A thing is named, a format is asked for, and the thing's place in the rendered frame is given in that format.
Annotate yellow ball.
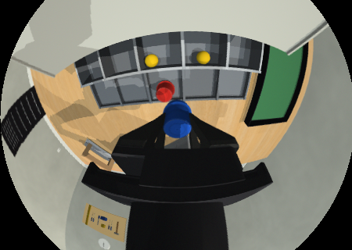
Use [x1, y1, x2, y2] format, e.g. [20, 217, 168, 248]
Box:
[145, 54, 158, 67]
[196, 51, 210, 64]

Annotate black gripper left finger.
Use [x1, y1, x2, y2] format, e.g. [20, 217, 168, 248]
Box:
[116, 112, 166, 148]

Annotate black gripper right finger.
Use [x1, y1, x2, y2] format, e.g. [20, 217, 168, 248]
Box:
[189, 113, 239, 152]

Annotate red plug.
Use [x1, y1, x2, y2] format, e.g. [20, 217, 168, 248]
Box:
[156, 80, 174, 102]

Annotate green tray with black rim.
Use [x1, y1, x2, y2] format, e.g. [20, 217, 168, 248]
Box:
[244, 42, 309, 127]

